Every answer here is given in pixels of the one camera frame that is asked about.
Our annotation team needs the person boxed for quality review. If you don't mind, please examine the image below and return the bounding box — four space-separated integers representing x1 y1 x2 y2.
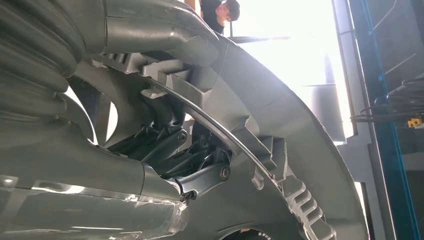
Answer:
198 0 241 35

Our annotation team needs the small yellow block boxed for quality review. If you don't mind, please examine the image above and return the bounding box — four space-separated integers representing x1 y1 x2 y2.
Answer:
407 116 424 129

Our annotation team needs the black cable bundle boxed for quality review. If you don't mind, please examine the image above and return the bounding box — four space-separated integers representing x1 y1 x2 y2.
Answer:
350 77 424 124

